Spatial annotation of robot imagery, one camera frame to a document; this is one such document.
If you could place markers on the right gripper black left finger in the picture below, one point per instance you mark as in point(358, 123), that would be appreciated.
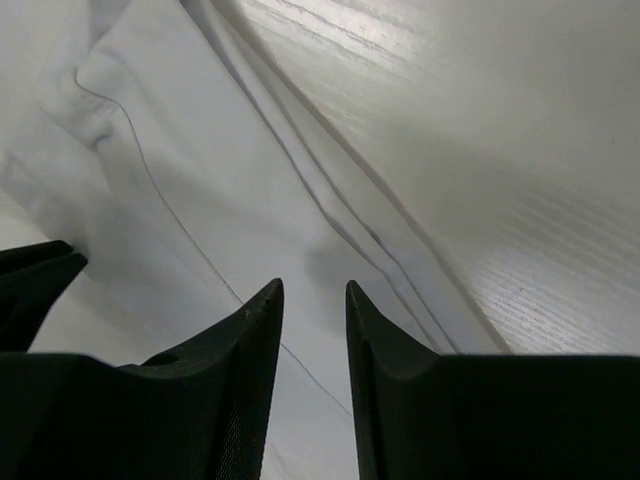
point(199, 410)

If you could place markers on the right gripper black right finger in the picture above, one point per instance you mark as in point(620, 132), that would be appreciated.
point(422, 415)

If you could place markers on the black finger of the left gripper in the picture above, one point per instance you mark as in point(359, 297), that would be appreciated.
point(33, 277)

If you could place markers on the white skirt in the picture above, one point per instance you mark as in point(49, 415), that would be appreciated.
point(157, 142)

